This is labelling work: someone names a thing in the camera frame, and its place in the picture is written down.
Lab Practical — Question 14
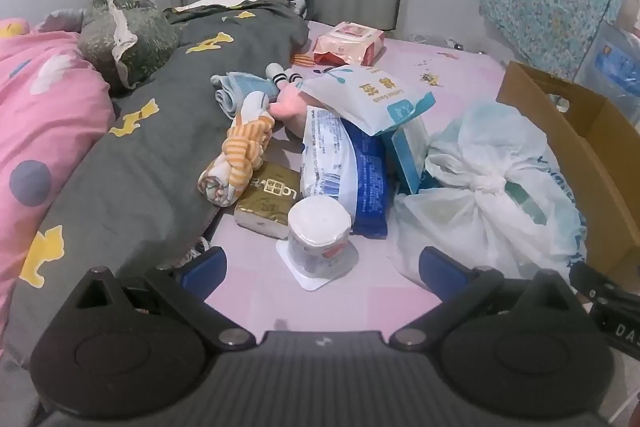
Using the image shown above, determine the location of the clear water jug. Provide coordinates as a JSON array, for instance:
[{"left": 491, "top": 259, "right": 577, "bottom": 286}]
[{"left": 582, "top": 0, "right": 640, "bottom": 128}]

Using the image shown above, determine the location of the gold tissue pack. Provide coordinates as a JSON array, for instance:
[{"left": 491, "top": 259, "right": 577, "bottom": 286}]
[{"left": 234, "top": 161, "right": 300, "bottom": 240}]

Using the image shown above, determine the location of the brown cardboard box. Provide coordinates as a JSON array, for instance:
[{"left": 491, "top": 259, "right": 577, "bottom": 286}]
[{"left": 496, "top": 61, "right": 640, "bottom": 278}]

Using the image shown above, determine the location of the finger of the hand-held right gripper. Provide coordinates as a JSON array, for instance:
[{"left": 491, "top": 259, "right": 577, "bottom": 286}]
[{"left": 569, "top": 262, "right": 623, "bottom": 305}]

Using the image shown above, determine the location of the pink plush toy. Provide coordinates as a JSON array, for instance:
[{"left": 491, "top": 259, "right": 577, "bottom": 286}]
[{"left": 265, "top": 63, "right": 321, "bottom": 140}]

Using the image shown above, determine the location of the blue white tissue box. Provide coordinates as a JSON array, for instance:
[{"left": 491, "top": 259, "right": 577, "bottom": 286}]
[{"left": 391, "top": 114, "right": 432, "bottom": 196}]

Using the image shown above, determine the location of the light blue cloth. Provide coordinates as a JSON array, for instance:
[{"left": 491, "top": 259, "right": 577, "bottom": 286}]
[{"left": 210, "top": 71, "right": 281, "bottom": 120}]

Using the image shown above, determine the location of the light grey cloth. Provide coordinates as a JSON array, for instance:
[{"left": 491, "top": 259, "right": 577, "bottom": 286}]
[{"left": 32, "top": 8, "right": 88, "bottom": 34}]

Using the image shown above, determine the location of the orange striped cloth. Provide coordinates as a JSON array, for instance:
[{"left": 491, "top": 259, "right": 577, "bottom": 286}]
[{"left": 197, "top": 91, "right": 276, "bottom": 208}]

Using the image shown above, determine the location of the white plastic bag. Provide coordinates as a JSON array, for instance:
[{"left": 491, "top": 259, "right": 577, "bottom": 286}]
[{"left": 389, "top": 102, "right": 587, "bottom": 293}]

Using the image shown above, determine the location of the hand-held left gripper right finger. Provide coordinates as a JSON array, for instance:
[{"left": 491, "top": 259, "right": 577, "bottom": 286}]
[{"left": 387, "top": 247, "right": 581, "bottom": 353}]

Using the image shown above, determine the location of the blue white wipes pack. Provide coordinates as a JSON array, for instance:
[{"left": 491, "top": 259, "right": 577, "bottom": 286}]
[{"left": 299, "top": 105, "right": 390, "bottom": 238}]

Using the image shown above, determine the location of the pink patterned quilt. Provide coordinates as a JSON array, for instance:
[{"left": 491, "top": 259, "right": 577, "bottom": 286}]
[{"left": 0, "top": 18, "right": 116, "bottom": 308}]

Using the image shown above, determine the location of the red and white packet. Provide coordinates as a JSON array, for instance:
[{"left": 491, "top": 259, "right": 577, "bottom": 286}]
[{"left": 312, "top": 21, "right": 387, "bottom": 68}]

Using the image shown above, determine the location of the white plastic cup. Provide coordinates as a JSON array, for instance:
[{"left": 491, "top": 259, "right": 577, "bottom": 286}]
[{"left": 276, "top": 197, "right": 360, "bottom": 292}]

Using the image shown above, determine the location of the grey quilt with yellow figures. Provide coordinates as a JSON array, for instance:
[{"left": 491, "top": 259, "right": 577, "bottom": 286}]
[{"left": 2, "top": 0, "right": 311, "bottom": 368}]

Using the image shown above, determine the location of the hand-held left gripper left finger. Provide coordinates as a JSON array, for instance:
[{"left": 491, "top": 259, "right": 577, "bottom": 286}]
[{"left": 65, "top": 247, "right": 256, "bottom": 350}]

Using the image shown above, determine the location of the green pillow with lace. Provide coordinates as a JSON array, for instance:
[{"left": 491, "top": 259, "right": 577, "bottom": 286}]
[{"left": 77, "top": 0, "right": 180, "bottom": 95}]

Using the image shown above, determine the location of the white blue cotton pad bag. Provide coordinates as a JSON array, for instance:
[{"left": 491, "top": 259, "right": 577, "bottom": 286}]
[{"left": 299, "top": 66, "right": 437, "bottom": 138}]

